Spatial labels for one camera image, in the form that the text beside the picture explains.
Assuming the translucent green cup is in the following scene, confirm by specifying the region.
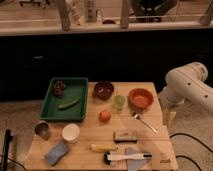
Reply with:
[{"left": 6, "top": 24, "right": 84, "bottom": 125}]
[{"left": 113, "top": 95, "right": 125, "bottom": 110}]

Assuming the metal cup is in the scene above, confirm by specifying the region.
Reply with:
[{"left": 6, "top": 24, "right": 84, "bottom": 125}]
[{"left": 35, "top": 122, "right": 51, "bottom": 140}]

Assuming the black stand at left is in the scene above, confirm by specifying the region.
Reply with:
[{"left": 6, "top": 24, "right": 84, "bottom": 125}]
[{"left": 0, "top": 129, "right": 13, "bottom": 171}]

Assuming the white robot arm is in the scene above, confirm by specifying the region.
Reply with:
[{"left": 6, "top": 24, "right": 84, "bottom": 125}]
[{"left": 159, "top": 62, "right": 213, "bottom": 115}]

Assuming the dark maroon bowl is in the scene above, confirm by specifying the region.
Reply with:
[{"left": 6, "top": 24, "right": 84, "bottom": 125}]
[{"left": 93, "top": 81, "right": 114, "bottom": 100}]

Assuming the orange bowl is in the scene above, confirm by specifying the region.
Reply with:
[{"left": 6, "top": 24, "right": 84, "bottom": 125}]
[{"left": 128, "top": 88, "right": 154, "bottom": 109}]

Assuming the yellow banana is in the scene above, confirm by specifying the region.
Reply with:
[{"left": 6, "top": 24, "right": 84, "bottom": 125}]
[{"left": 90, "top": 144, "right": 118, "bottom": 152}]

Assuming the blue sponge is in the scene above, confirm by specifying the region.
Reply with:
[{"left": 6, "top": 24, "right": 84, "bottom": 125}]
[{"left": 44, "top": 141, "right": 69, "bottom": 166}]

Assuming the green plastic tray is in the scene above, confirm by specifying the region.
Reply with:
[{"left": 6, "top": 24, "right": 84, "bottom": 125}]
[{"left": 40, "top": 77, "right": 88, "bottom": 122}]

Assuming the dark grape bunch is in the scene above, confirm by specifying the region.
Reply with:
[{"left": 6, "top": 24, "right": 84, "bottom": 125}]
[{"left": 53, "top": 80, "right": 66, "bottom": 97}]

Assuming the white black-headed brush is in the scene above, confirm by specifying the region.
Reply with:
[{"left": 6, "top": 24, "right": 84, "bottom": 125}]
[{"left": 103, "top": 152, "right": 152, "bottom": 164}]

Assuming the white paper cup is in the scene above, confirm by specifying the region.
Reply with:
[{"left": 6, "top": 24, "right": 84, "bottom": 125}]
[{"left": 62, "top": 123, "right": 80, "bottom": 143}]

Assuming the silver fork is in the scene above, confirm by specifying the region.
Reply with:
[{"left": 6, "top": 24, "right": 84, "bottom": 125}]
[{"left": 131, "top": 112, "right": 158, "bottom": 133}]

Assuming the orange-red apple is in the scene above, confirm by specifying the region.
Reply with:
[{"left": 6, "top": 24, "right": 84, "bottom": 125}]
[{"left": 99, "top": 110, "right": 111, "bottom": 123}]

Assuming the green cucumber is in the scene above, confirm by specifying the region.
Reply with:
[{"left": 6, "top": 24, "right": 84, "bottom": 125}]
[{"left": 58, "top": 97, "right": 80, "bottom": 110}]

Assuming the brown rectangular block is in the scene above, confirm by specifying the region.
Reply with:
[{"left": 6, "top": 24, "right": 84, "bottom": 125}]
[{"left": 114, "top": 130, "right": 138, "bottom": 143}]

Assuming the black cable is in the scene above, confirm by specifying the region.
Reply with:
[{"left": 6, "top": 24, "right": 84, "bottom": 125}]
[{"left": 169, "top": 132, "right": 213, "bottom": 171}]

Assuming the grey cloth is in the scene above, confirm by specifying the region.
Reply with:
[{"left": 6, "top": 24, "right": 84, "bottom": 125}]
[{"left": 125, "top": 147, "right": 152, "bottom": 171}]

